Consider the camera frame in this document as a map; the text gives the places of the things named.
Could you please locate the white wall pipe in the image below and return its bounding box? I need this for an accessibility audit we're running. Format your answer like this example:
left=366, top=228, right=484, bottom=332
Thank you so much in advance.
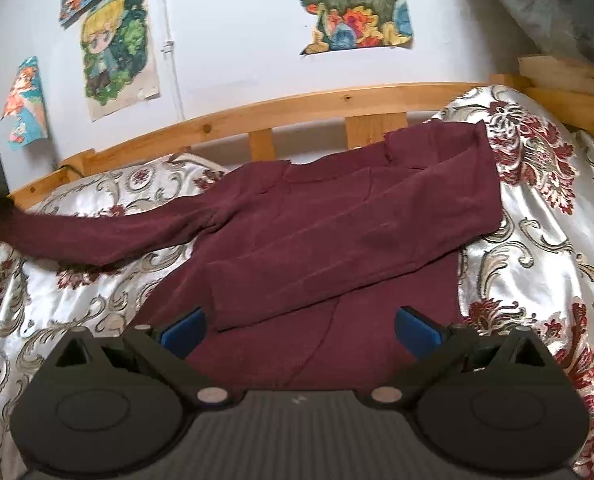
left=161, top=0, right=185, bottom=122

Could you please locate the anime girl poster left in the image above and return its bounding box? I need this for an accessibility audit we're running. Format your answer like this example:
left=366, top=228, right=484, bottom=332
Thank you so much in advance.
left=2, top=56, right=49, bottom=150

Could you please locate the colourful dragon poster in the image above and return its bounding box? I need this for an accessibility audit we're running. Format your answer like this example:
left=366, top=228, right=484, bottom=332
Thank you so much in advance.
left=300, top=0, right=413, bottom=55

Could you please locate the maroon long-sleeve sweater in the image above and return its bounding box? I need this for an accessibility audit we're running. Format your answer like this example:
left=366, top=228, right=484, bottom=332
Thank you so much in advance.
left=0, top=119, right=502, bottom=390

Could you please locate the wooden bed frame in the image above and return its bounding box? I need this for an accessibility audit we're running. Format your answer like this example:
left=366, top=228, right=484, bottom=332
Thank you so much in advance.
left=11, top=56, right=594, bottom=208

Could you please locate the floral white satin bedspread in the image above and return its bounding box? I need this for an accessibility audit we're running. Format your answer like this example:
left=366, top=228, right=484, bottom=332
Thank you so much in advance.
left=0, top=86, right=594, bottom=479

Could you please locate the blond character green poster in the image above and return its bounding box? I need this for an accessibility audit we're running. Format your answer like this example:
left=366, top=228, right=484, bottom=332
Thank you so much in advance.
left=80, top=0, right=160, bottom=122

